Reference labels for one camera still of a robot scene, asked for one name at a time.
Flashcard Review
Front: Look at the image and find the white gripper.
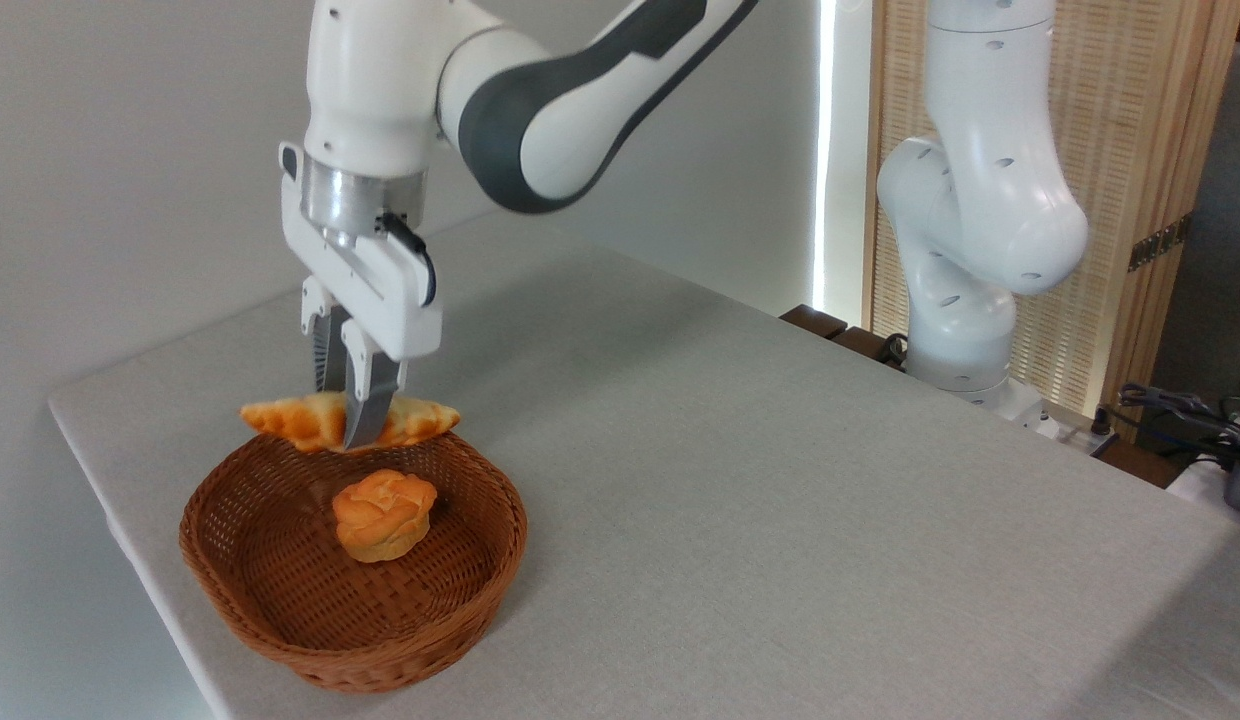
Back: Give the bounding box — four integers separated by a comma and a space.
279, 142, 444, 451

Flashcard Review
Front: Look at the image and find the long leaf-shaped bread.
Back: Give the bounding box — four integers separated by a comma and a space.
239, 392, 462, 454

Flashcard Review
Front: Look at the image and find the round orange bread roll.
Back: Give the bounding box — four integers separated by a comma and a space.
331, 468, 439, 563

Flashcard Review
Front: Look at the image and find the brown wicker basket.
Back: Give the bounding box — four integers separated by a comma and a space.
178, 428, 529, 695

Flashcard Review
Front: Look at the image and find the grey tablecloth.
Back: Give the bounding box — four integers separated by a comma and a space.
48, 210, 1240, 720

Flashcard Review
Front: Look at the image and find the white power strip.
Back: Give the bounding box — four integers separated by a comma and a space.
1055, 415, 1121, 457

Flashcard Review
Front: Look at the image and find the metal screen hinge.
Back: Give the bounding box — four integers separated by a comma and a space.
1128, 213, 1193, 273

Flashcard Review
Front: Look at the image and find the bamboo folding screen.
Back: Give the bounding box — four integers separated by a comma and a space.
862, 0, 1240, 416

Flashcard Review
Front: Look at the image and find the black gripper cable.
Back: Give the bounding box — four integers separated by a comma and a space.
375, 210, 438, 306

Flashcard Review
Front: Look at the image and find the black cable bundle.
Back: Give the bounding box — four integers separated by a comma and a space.
1118, 383, 1240, 451

